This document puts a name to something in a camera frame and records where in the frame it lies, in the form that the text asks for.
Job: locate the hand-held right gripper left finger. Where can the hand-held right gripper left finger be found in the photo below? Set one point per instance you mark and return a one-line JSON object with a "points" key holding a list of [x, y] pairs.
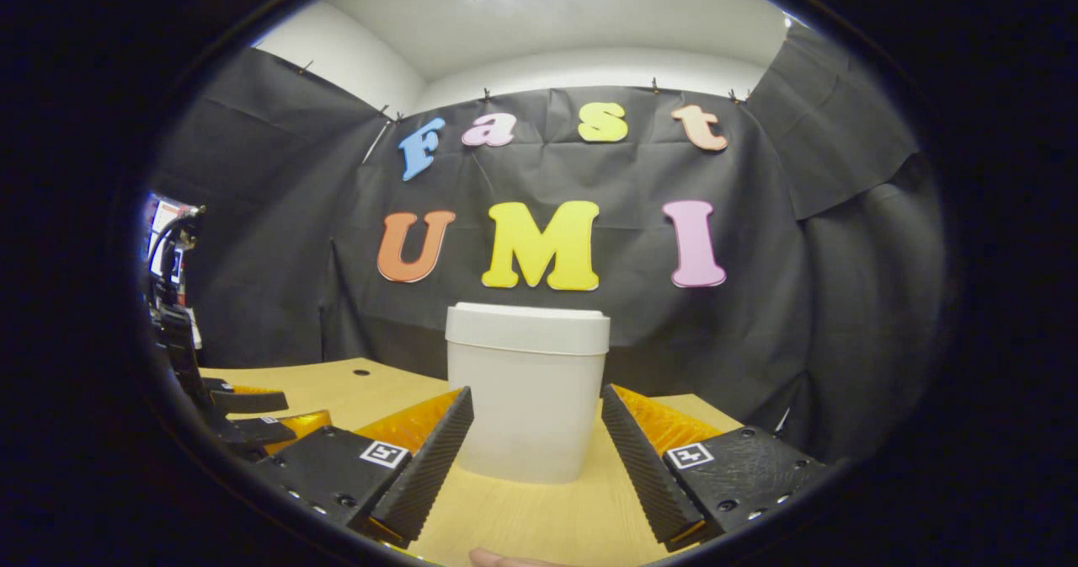
{"points": [[429, 474]]}

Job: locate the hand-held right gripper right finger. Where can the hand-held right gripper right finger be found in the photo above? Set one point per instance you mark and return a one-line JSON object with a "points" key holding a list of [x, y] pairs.
{"points": [[640, 466]]}

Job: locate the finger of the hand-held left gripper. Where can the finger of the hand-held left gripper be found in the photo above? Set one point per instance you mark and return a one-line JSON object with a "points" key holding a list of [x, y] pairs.
{"points": [[248, 402], [269, 432]]}

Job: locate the white desktop garbage bin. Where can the white desktop garbage bin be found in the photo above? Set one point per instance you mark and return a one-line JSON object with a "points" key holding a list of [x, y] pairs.
{"points": [[526, 407]]}

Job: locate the wooden desktop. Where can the wooden desktop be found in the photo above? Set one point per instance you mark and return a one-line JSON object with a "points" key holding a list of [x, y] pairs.
{"points": [[539, 516]]}

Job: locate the black backdrop cloth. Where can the black backdrop cloth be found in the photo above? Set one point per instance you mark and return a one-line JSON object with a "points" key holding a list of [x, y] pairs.
{"points": [[758, 314]]}

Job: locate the wall poster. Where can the wall poster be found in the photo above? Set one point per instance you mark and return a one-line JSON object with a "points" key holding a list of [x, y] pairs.
{"points": [[162, 213]]}

